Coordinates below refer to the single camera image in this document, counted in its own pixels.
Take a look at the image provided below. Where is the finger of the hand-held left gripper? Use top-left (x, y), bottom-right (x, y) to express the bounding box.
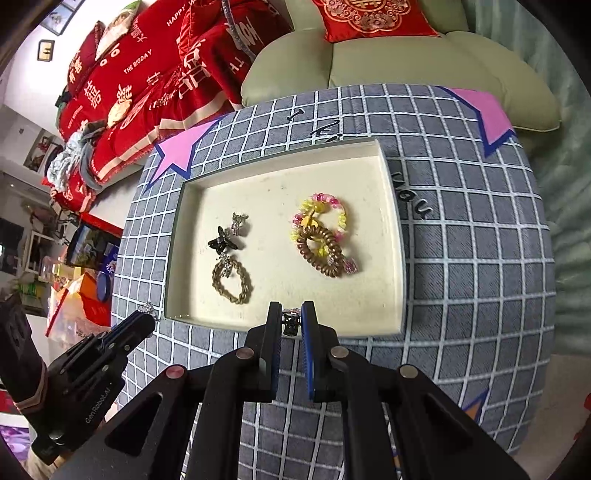
top-left (104, 329), bottom-right (155, 370)
top-left (95, 310), bottom-right (156, 346)

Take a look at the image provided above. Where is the brown spiral hair tie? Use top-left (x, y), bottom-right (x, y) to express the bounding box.
top-left (295, 226), bottom-right (346, 278)

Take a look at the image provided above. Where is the black bow hair clip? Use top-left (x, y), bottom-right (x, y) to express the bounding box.
top-left (208, 226), bottom-right (243, 254)

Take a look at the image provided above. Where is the pale green sofa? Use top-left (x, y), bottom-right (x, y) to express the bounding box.
top-left (241, 0), bottom-right (561, 134)

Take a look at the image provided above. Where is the pink heart pendant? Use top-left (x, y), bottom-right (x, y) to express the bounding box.
top-left (325, 256), bottom-right (358, 275)

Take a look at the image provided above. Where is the white shelf rack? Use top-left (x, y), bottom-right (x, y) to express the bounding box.
top-left (18, 226), bottom-right (70, 273)

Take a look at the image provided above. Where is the red embroidered cushion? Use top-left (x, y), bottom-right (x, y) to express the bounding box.
top-left (311, 0), bottom-right (439, 43)

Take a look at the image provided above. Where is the pink star patch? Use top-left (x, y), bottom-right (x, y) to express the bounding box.
top-left (436, 85), bottom-right (517, 158)
top-left (143, 117), bottom-right (222, 195)

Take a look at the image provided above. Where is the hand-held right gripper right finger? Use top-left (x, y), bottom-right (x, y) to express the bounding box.
top-left (301, 300), bottom-right (532, 480)

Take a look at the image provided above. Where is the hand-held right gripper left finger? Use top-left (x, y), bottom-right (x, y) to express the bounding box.
top-left (53, 301), bottom-right (283, 480)

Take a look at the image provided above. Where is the orange star patch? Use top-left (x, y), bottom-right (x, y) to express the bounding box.
top-left (462, 388), bottom-right (490, 425)

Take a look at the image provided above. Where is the red printed blanket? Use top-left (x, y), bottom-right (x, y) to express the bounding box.
top-left (55, 0), bottom-right (296, 185)

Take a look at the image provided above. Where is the orange plastic bag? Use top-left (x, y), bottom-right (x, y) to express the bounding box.
top-left (46, 272), bottom-right (114, 342)

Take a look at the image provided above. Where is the pink and yellow bead bracelet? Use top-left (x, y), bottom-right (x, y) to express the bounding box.
top-left (290, 193), bottom-right (351, 259)

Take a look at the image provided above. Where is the beige jewelry tray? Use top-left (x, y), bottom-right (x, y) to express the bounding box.
top-left (164, 137), bottom-right (407, 336)

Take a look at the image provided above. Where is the grey checked cloth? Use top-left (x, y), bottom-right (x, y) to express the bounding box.
top-left (110, 83), bottom-right (555, 455)

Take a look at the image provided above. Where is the gold braided bracelet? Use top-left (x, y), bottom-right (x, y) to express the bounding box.
top-left (211, 253), bottom-right (254, 305)

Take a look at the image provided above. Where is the grey crumpled cloth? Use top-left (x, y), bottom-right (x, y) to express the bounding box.
top-left (44, 124), bottom-right (109, 195)

